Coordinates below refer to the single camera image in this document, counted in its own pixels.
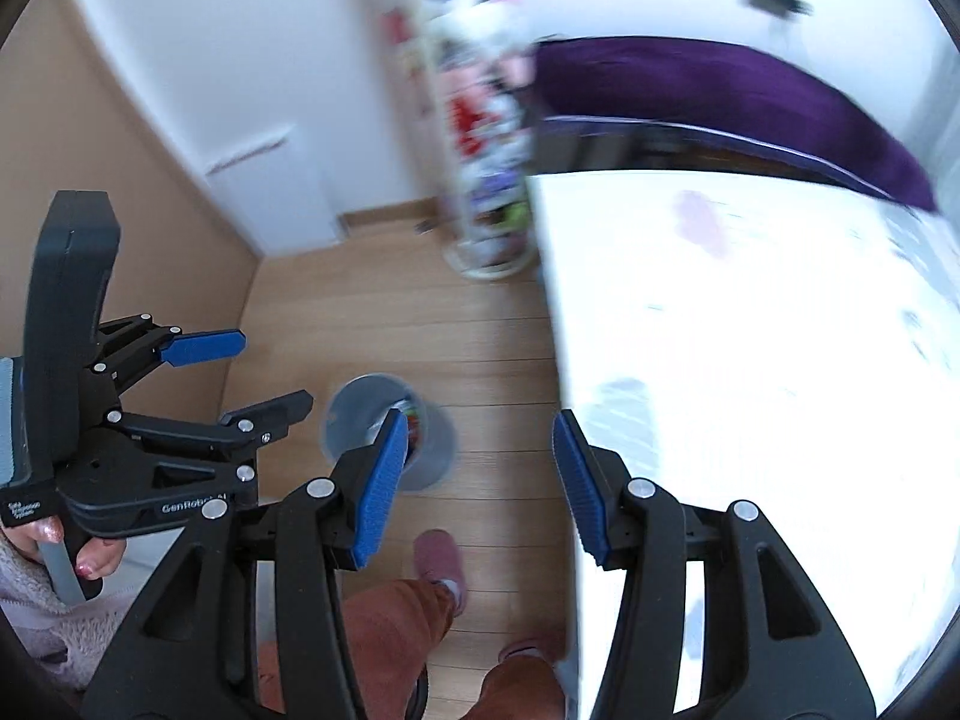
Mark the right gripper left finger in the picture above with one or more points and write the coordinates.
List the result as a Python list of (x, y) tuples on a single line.
[(187, 647)]

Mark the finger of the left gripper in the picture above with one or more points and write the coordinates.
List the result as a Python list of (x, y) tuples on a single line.
[(234, 435), (133, 347)]

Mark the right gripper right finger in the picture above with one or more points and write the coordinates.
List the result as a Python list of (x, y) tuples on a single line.
[(771, 647)]

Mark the trash inside bin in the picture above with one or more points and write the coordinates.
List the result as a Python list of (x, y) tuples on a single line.
[(411, 413)]

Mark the right pink slipper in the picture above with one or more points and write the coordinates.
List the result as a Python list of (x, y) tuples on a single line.
[(549, 646)]

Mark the pink slipper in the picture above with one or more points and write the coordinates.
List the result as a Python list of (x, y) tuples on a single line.
[(437, 559), (549, 646)]

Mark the person's brown trouser legs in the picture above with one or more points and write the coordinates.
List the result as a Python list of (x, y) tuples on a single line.
[(391, 631)]

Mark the left pink slipper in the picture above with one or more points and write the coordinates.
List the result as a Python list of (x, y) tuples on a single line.
[(437, 559)]

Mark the beige wooden door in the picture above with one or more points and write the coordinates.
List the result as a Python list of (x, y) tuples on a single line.
[(67, 124)]

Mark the plush toy storage tower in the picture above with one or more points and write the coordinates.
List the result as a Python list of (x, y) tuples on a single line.
[(464, 68)]

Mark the white wall access panel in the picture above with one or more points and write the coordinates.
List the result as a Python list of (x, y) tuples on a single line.
[(274, 194)]

